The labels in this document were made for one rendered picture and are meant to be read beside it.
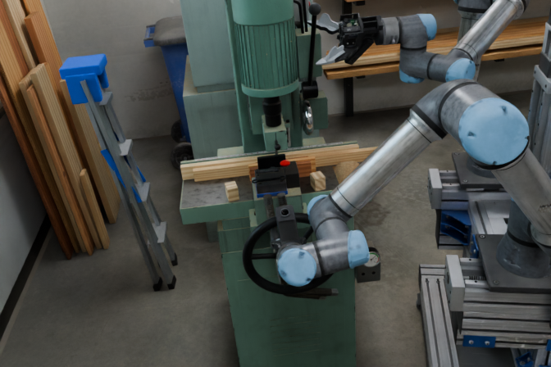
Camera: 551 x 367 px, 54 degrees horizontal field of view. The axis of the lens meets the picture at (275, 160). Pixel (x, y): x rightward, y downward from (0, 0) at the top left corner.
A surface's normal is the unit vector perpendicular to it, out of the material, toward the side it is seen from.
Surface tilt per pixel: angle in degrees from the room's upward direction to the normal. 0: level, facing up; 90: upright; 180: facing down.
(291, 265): 60
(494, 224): 0
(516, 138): 84
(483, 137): 84
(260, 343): 90
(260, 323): 90
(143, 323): 0
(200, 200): 0
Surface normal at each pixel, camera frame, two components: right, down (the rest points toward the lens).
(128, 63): 0.11, 0.47
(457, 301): -0.15, 0.49
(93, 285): -0.08, -0.87
